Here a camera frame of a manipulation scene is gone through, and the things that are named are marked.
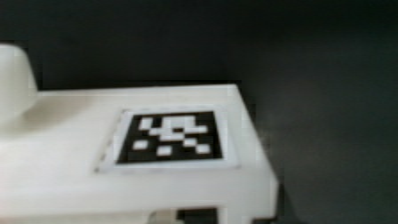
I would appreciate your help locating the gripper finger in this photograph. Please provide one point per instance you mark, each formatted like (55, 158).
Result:
(197, 216)

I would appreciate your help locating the white drawer with knob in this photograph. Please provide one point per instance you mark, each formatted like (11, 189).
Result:
(119, 154)

